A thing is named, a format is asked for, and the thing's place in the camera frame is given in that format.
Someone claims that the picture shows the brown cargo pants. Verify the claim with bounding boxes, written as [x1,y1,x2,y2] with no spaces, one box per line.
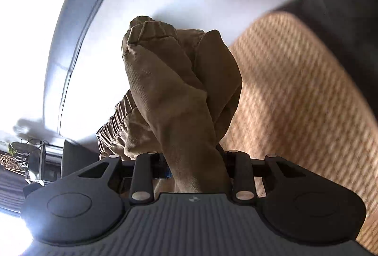
[96,16,243,194]

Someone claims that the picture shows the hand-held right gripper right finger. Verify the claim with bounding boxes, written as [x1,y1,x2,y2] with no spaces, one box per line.
[217,145,308,204]

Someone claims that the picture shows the brown woven seat mat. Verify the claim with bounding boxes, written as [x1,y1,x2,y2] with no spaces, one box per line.
[219,11,378,256]

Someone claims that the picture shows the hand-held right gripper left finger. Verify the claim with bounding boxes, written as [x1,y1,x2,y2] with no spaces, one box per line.
[77,152,172,204]

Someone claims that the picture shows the black metal rack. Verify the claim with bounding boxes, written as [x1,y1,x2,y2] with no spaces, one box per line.
[26,140,64,186]

